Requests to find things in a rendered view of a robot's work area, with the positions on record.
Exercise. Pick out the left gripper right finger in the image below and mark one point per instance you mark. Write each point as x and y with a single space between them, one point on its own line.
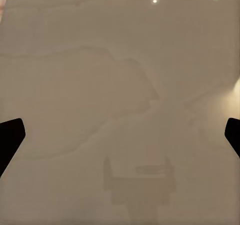
232 134

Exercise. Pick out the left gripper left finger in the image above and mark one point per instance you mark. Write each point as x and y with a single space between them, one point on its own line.
12 133

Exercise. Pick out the coffee table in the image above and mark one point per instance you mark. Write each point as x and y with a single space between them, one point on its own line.
125 105

